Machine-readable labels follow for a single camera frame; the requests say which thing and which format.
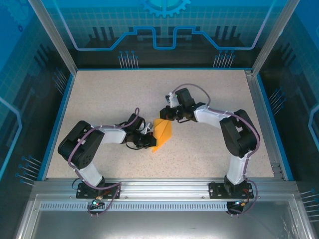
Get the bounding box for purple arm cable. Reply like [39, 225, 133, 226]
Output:
[173, 83, 261, 217]
[66, 107, 140, 217]

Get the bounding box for black electronics box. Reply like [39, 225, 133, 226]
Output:
[32, 178, 299, 200]

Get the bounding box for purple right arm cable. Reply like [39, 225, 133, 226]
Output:
[173, 83, 261, 217]

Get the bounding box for aluminium side rail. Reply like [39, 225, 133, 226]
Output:
[244, 69, 286, 181]

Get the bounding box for orange paper sheet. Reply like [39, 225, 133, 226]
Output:
[151, 119, 173, 154]

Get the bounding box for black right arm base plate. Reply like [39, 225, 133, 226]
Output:
[208, 181, 253, 200]

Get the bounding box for slotted grey cable duct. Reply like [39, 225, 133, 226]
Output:
[39, 202, 229, 210]

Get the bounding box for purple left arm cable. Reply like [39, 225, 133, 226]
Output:
[66, 107, 140, 217]

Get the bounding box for aluminium frame post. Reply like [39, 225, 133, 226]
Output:
[251, 0, 301, 75]
[27, 0, 78, 75]

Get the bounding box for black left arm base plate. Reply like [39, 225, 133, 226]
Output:
[76, 181, 122, 200]

